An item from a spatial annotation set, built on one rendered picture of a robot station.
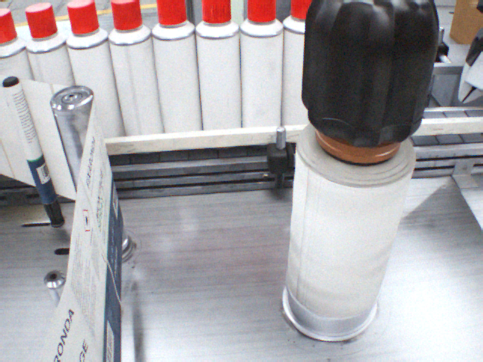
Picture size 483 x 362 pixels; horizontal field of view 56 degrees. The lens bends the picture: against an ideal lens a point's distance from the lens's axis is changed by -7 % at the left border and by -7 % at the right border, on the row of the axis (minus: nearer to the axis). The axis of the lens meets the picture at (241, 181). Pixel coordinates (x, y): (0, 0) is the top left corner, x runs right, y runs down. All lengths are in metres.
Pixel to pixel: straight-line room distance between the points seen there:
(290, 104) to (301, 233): 0.29
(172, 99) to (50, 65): 0.15
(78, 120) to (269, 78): 0.26
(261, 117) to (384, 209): 0.31
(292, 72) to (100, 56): 0.23
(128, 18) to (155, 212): 0.22
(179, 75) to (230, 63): 0.06
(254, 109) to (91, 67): 0.20
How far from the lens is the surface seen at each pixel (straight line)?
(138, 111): 0.61
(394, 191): 0.33
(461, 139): 0.73
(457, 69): 0.74
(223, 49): 0.57
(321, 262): 0.37
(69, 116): 0.41
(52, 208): 0.56
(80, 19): 0.58
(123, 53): 0.58
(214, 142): 0.62
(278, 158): 0.57
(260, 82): 0.59
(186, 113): 0.62
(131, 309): 0.48
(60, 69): 0.61
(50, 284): 0.27
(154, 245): 0.52
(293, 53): 0.59
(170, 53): 0.57
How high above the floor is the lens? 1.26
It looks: 40 degrees down
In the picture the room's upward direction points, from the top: 1 degrees counter-clockwise
